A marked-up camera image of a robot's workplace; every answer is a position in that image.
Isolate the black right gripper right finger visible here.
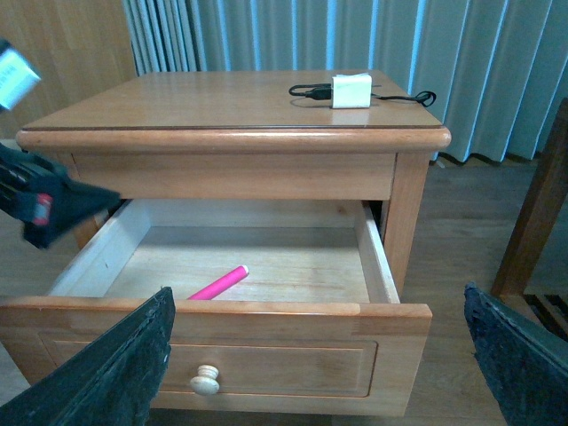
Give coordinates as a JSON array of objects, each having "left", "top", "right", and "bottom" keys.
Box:
[{"left": 464, "top": 282, "right": 567, "bottom": 425}]

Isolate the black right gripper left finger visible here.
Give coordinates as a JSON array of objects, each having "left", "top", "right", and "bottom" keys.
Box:
[{"left": 1, "top": 287, "right": 176, "bottom": 425}]

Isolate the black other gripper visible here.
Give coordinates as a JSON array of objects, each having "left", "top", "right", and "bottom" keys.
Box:
[{"left": 1, "top": 146, "right": 121, "bottom": 249}]

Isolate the round wooden drawer knob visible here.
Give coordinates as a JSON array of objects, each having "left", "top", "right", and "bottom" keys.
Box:
[{"left": 190, "top": 365, "right": 220, "bottom": 396}]

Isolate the pink marker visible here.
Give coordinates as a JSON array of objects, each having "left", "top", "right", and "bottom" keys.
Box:
[{"left": 188, "top": 265, "right": 249, "bottom": 300}]

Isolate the wooden top drawer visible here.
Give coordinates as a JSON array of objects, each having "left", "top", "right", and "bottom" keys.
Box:
[{"left": 1, "top": 200, "right": 432, "bottom": 416}]

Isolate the light wood cabinet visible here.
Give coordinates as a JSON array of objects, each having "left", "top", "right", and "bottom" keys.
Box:
[{"left": 1, "top": 1, "right": 135, "bottom": 139}]

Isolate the wooden nightstand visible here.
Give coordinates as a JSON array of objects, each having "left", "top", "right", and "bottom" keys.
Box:
[{"left": 17, "top": 71, "right": 451, "bottom": 288}]

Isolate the grey pleated curtain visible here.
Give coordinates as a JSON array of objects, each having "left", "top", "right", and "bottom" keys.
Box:
[{"left": 122, "top": 0, "right": 567, "bottom": 162}]

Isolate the white charger box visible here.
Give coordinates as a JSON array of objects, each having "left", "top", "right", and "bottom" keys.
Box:
[{"left": 332, "top": 73, "right": 372, "bottom": 109}]

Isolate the dark wooden furniture frame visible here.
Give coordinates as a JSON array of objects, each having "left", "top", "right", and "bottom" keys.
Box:
[{"left": 490, "top": 99, "right": 567, "bottom": 340}]

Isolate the black usb cable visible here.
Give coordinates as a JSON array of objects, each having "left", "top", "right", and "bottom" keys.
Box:
[{"left": 288, "top": 83, "right": 438, "bottom": 107}]

